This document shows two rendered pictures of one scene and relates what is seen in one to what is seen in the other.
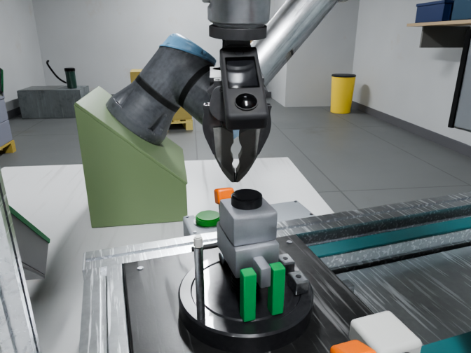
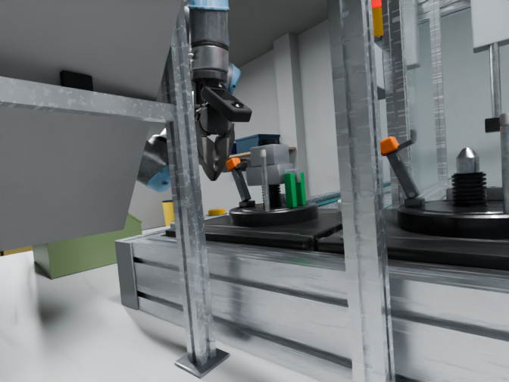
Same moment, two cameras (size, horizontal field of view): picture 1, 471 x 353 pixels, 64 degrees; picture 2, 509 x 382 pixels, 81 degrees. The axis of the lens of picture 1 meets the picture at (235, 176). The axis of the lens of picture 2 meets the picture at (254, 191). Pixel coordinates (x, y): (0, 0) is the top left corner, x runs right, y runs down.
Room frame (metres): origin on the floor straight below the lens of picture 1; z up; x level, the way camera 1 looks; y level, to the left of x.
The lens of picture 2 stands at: (-0.05, 0.27, 1.04)
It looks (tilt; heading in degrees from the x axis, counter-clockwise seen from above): 3 degrees down; 327
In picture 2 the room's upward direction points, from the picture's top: 5 degrees counter-clockwise
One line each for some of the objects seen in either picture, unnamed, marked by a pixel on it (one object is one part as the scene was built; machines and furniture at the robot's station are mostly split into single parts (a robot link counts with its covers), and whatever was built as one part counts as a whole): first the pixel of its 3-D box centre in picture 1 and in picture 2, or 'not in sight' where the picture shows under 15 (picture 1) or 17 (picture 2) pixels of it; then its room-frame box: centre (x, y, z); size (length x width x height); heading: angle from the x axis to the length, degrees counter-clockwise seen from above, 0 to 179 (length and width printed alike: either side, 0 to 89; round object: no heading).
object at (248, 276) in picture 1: (247, 295); (290, 190); (0.29, -0.01, 1.01); 0.01 x 0.01 x 0.05; 18
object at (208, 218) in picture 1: (208, 220); not in sight; (0.54, 0.04, 0.96); 0.04 x 0.04 x 0.02
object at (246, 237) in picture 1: (249, 231); (274, 161); (0.32, -0.01, 1.06); 0.08 x 0.04 x 0.07; 18
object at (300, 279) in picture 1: (298, 282); not in sight; (0.33, -0.06, 1.00); 0.02 x 0.01 x 0.02; 18
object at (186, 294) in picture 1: (245, 294); (273, 212); (0.33, -0.01, 0.98); 0.14 x 0.14 x 0.02
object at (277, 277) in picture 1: (276, 288); (300, 189); (0.30, -0.04, 1.01); 0.01 x 0.01 x 0.05; 18
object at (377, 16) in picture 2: not in sight; (373, 29); (0.28, -0.23, 1.29); 0.05 x 0.05 x 0.05
